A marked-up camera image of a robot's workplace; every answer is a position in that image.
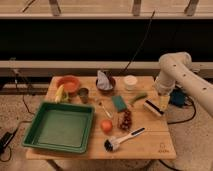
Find white paper cup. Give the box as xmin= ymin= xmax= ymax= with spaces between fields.
xmin=124 ymin=75 xmax=138 ymax=91

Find blue black box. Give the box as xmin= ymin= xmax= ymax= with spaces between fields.
xmin=170 ymin=90 xmax=186 ymax=107

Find orange plastic bowl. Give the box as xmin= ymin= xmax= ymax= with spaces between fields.
xmin=57 ymin=75 xmax=80 ymax=94

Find metal spoon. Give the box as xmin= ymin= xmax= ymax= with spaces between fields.
xmin=99 ymin=102 xmax=112 ymax=119

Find dark red grape bunch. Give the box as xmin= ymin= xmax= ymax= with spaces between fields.
xmin=118 ymin=110 xmax=132 ymax=131

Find orange tomato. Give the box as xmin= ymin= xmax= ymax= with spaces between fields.
xmin=100 ymin=120 xmax=113 ymax=133

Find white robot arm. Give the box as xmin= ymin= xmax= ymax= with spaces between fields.
xmin=154 ymin=52 xmax=213 ymax=118

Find green chili pepper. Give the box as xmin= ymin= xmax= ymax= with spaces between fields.
xmin=129 ymin=92 xmax=147 ymax=105

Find small metal cup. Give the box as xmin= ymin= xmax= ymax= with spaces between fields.
xmin=78 ymin=88 xmax=89 ymax=104

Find black cable on floor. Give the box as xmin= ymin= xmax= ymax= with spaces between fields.
xmin=0 ymin=68 xmax=36 ymax=163

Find black power adapter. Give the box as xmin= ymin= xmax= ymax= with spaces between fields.
xmin=0 ymin=132 xmax=14 ymax=154

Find crumpled grey cloth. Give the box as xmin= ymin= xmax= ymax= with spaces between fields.
xmin=97 ymin=70 xmax=112 ymax=90

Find white dish brush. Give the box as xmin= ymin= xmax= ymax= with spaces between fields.
xmin=104 ymin=128 xmax=145 ymax=152

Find green plastic tray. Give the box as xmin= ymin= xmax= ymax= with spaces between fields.
xmin=23 ymin=102 xmax=94 ymax=154

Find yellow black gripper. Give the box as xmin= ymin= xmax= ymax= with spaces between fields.
xmin=144 ymin=95 xmax=170 ymax=117

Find green sponge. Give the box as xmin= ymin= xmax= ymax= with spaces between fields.
xmin=112 ymin=96 xmax=127 ymax=112

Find dark brown bowl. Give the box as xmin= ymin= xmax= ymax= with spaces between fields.
xmin=95 ymin=77 xmax=116 ymax=94

